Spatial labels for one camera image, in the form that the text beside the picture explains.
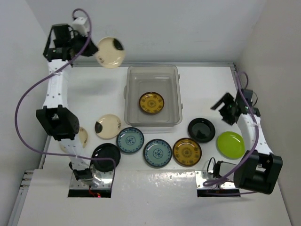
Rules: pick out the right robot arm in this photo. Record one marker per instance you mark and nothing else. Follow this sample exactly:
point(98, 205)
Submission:
point(259, 168)

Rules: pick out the metal base plate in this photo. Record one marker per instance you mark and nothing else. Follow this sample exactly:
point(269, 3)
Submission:
point(100, 181)
point(202, 176)

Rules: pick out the lime green plate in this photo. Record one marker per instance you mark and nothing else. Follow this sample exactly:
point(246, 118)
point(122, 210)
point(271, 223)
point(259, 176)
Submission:
point(231, 145)

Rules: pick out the black plate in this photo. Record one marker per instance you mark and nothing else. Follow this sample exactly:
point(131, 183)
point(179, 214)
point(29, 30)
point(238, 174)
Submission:
point(201, 130)
point(106, 150)

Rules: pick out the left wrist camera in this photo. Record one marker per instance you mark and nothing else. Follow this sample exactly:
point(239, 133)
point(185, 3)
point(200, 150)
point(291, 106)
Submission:
point(81, 24)

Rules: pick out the teal patterned plate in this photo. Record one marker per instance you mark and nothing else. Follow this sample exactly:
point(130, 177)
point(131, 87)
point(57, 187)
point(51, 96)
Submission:
point(157, 153)
point(130, 140)

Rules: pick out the teal patterned plate right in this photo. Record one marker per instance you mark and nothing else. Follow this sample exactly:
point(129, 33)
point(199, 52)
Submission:
point(157, 153)

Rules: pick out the cream plate near left edge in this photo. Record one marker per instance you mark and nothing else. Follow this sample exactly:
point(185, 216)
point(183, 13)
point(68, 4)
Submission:
point(83, 136)

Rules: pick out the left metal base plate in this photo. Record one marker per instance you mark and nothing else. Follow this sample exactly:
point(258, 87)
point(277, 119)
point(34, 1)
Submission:
point(100, 181)

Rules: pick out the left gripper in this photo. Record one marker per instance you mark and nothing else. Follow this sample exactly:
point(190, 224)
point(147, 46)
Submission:
point(91, 49)

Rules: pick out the clear plastic bin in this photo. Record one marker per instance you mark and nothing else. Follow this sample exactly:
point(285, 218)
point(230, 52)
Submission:
point(163, 79)

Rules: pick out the cream plate green patch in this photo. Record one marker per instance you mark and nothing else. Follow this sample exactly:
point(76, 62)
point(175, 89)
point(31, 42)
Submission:
point(111, 52)
point(108, 126)

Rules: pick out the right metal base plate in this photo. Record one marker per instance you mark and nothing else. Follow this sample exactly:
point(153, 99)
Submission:
point(202, 176)

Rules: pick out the teal patterned plate left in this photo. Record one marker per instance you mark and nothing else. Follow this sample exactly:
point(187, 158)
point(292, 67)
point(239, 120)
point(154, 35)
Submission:
point(130, 140)

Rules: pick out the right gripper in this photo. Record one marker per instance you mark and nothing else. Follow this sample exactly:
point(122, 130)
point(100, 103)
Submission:
point(227, 99)

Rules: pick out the yellow patterned plate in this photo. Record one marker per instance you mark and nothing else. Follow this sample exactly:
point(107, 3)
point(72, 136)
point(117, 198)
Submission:
point(151, 103)
point(187, 152)

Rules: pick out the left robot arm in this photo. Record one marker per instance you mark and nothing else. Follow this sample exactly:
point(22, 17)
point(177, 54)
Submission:
point(55, 117)

